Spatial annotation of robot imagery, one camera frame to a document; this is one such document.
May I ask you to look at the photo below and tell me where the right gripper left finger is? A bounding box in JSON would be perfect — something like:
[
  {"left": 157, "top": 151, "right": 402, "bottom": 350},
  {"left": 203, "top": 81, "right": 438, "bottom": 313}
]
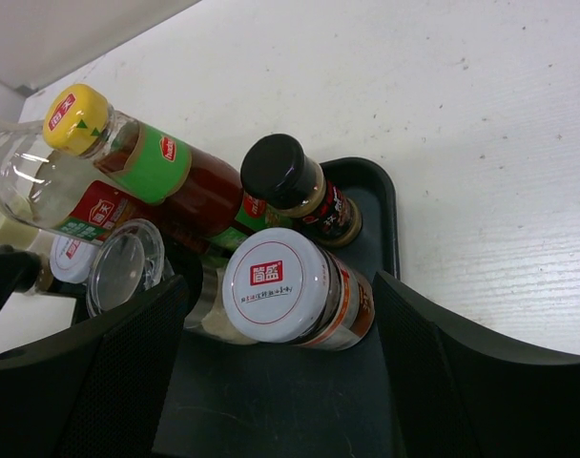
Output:
[{"left": 0, "top": 276, "right": 189, "bottom": 457}]

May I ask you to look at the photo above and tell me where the black plastic tray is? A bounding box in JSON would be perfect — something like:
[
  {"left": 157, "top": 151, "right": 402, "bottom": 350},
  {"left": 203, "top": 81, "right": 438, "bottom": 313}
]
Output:
[{"left": 70, "top": 156, "right": 399, "bottom": 458}]

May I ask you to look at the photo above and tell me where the small black-cap spice bottle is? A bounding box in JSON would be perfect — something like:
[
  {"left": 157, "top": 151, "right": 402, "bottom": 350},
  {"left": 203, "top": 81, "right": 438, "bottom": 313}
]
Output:
[{"left": 240, "top": 134, "right": 363, "bottom": 248}]

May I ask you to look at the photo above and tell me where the red-label lid spice jar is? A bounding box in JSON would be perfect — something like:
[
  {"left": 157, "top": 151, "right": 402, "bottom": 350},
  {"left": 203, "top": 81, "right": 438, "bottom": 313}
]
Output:
[{"left": 222, "top": 228, "right": 375, "bottom": 351}]

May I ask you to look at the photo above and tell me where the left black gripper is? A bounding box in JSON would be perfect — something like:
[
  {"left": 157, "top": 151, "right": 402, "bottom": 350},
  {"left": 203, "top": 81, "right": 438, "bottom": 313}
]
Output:
[{"left": 0, "top": 245, "right": 41, "bottom": 311}]

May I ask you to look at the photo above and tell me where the red-label lid brown jar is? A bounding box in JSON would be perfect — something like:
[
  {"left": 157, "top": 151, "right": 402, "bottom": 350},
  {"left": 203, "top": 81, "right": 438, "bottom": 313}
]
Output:
[{"left": 50, "top": 236, "right": 98, "bottom": 284}]

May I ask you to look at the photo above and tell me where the yellow-cap red sauce bottle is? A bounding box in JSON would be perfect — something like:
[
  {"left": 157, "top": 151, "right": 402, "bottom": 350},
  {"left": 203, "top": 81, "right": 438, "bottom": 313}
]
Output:
[{"left": 43, "top": 84, "right": 292, "bottom": 251}]

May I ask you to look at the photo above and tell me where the tall black-cap sauce bottle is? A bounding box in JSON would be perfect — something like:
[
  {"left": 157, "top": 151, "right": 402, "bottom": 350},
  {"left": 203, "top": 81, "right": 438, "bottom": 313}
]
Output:
[{"left": 0, "top": 119, "right": 143, "bottom": 245}]

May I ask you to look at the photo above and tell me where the yellow-cap white powder jar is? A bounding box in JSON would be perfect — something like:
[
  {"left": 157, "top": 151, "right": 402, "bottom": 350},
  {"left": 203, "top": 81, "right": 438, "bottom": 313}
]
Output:
[{"left": 0, "top": 210, "right": 38, "bottom": 250}]

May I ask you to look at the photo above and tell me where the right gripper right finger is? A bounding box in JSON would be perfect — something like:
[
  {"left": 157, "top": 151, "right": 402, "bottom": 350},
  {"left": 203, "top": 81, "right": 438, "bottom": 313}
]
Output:
[{"left": 373, "top": 271, "right": 580, "bottom": 457}]

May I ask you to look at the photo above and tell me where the small dark pepper bottle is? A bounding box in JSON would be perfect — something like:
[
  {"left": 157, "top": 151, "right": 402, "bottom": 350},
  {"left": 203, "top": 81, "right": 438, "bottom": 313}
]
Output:
[{"left": 24, "top": 258, "right": 66, "bottom": 296}]

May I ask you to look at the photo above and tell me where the silver-lid white powder jar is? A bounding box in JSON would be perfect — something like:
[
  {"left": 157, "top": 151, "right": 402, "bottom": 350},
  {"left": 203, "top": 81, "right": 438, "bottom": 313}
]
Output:
[{"left": 86, "top": 219, "right": 256, "bottom": 345}]

